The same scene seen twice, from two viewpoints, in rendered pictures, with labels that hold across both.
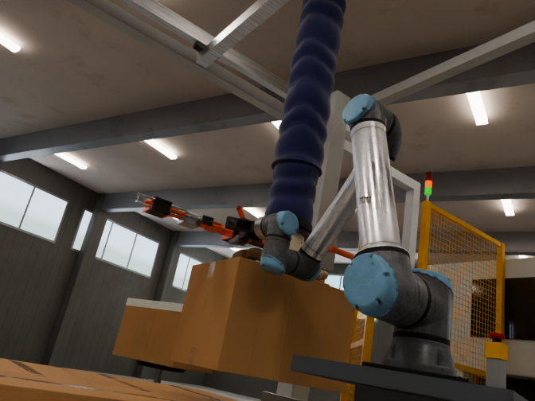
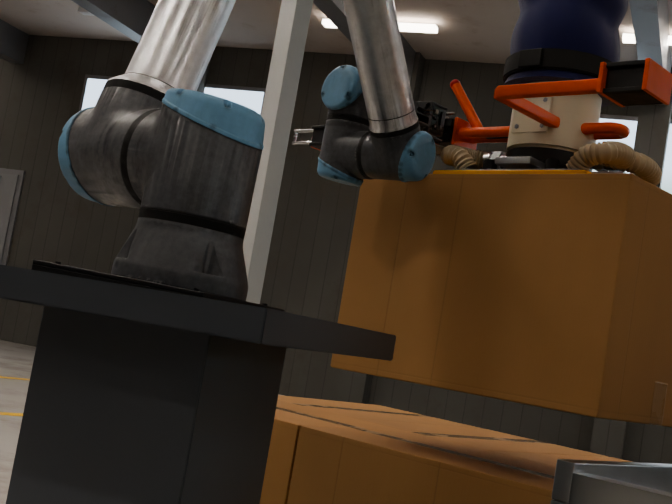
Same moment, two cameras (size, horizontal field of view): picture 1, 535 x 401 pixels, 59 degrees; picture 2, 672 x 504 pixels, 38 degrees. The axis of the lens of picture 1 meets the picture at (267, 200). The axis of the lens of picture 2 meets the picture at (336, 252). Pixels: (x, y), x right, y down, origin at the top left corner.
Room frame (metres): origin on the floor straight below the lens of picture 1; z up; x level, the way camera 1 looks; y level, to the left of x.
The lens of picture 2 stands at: (1.17, -1.88, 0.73)
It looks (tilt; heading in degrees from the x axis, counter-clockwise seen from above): 5 degrees up; 76
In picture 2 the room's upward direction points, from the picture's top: 10 degrees clockwise
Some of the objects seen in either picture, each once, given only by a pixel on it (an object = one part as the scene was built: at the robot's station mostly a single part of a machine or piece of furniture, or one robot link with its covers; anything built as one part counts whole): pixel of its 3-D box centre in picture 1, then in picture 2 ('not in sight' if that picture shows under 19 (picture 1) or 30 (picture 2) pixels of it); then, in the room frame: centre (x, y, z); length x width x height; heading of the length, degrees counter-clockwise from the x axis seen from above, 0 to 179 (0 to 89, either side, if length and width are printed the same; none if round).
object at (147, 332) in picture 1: (169, 335); not in sight; (3.52, 0.51, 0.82); 0.60 x 0.40 x 0.40; 54
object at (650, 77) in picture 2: not in sight; (634, 83); (1.95, -0.50, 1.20); 0.09 x 0.08 x 0.05; 32
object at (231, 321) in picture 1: (265, 326); (524, 296); (2.01, -0.09, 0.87); 0.60 x 0.40 x 0.40; 121
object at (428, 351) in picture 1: (419, 356); (186, 253); (1.31, -0.49, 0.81); 0.19 x 0.19 x 0.10
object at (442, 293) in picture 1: (421, 305); (201, 158); (1.31, -0.48, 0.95); 0.17 x 0.15 x 0.18; 126
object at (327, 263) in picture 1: (324, 249); not in sight; (3.37, -0.48, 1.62); 0.20 x 0.05 x 0.30; 123
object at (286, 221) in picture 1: (279, 225); (357, 95); (1.62, -0.06, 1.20); 0.12 x 0.09 x 0.10; 33
